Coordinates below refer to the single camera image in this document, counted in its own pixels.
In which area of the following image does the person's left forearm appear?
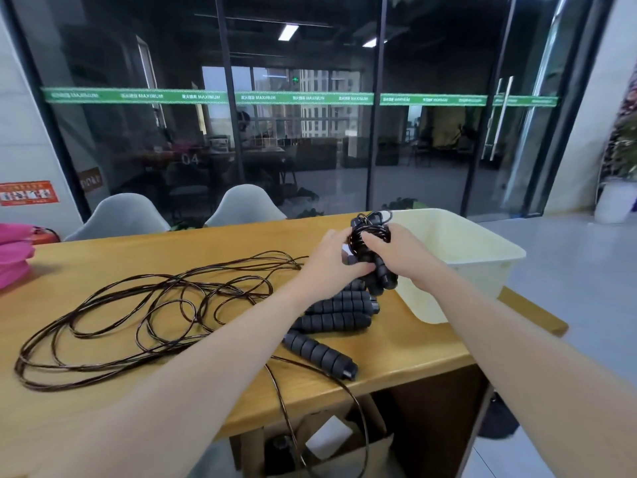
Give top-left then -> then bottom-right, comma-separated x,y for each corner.
0,276 -> 319,478

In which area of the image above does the green potted plant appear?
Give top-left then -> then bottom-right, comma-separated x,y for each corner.
599,62 -> 637,184

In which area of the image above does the light grey shell chair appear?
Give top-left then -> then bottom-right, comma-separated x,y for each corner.
63,193 -> 171,243
204,184 -> 288,229

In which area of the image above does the red wall sign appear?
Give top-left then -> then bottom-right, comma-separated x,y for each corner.
0,180 -> 60,207

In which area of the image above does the black jump rope bundle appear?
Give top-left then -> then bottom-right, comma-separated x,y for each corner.
342,211 -> 400,297

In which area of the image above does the orange sign on glass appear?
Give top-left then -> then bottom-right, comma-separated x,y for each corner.
79,167 -> 103,194

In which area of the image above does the person's left hand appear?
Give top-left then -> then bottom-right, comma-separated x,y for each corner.
299,228 -> 375,299

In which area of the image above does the black foam jump rope handle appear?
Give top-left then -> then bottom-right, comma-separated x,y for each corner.
282,329 -> 359,382
305,290 -> 382,315
291,312 -> 374,335

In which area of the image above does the person's right forearm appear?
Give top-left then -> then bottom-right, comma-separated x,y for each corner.
415,266 -> 637,478

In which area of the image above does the cream plastic bin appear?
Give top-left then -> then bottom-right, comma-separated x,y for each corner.
385,208 -> 528,325

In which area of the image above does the tangle of black rope cords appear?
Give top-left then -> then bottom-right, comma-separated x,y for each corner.
14,251 -> 370,478

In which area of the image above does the brown cardboard box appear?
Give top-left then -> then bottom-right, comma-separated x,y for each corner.
256,393 -> 395,478

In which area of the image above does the person's right hand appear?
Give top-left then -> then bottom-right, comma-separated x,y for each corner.
361,223 -> 443,290

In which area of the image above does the pink folded cloth stack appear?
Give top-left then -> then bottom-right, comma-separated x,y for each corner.
0,223 -> 36,290

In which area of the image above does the white plant pot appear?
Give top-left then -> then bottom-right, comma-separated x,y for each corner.
594,177 -> 637,225

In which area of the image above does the black bag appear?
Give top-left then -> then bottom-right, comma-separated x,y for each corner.
478,391 -> 520,440

